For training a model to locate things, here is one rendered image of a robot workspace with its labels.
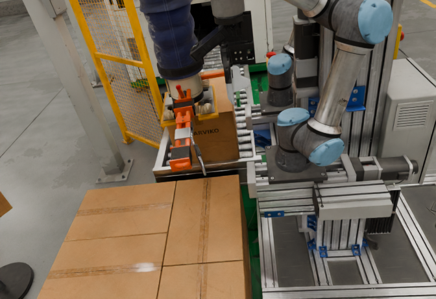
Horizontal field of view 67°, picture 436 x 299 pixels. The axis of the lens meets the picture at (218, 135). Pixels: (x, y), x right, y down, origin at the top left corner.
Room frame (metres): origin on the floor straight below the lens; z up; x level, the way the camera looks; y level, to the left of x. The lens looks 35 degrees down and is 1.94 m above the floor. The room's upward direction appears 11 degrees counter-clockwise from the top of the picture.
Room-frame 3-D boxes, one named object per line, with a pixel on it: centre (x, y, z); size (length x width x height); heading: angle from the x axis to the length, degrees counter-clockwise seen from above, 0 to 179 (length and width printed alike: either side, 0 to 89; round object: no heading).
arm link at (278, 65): (1.49, -0.37, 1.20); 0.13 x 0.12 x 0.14; 141
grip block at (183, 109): (1.29, 0.13, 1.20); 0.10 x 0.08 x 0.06; 88
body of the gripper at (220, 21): (0.78, -0.08, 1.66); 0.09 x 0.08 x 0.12; 81
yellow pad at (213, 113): (1.54, 0.02, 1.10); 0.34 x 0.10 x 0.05; 178
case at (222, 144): (1.93, 0.06, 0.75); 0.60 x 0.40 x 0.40; 175
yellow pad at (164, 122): (1.54, 0.21, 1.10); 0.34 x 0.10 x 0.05; 178
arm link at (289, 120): (0.99, -0.29, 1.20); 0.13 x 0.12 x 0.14; 21
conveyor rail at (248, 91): (2.72, -0.36, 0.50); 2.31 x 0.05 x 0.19; 173
